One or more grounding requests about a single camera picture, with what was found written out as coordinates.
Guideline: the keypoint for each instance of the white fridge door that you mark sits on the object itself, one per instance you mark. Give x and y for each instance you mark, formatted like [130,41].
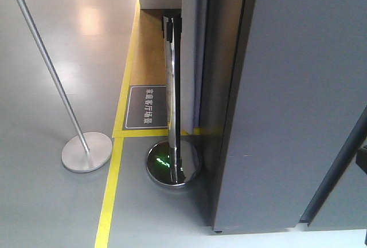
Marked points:
[298,96]

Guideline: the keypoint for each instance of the dark floor label sign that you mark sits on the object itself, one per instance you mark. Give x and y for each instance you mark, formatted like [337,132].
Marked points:
[146,107]

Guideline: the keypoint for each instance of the silver sign stand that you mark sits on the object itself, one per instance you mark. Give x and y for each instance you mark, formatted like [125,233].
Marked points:
[85,152]

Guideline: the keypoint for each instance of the chrome stanchion post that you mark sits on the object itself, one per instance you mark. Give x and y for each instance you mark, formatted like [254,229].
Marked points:
[173,163]

